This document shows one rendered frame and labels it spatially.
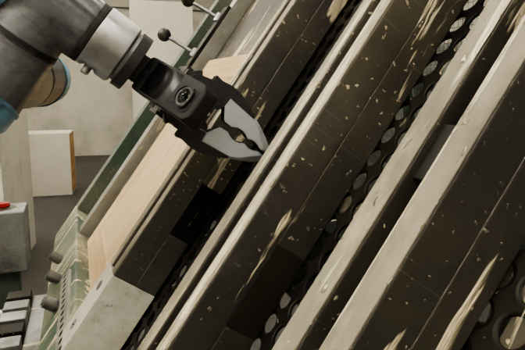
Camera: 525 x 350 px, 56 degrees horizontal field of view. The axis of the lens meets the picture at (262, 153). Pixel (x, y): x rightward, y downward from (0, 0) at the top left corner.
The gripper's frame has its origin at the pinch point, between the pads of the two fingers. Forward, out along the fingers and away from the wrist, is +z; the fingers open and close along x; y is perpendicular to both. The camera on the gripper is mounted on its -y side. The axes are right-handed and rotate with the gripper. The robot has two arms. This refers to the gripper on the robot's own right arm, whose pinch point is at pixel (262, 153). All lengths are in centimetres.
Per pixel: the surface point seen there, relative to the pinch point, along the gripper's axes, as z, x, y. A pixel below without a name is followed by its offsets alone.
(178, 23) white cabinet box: 19, -83, 418
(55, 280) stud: -3, 45, 53
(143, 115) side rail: -2, 5, 99
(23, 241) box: -10, 54, 92
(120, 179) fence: 0, 22, 75
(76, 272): -2, 39, 45
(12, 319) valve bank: -5, 59, 57
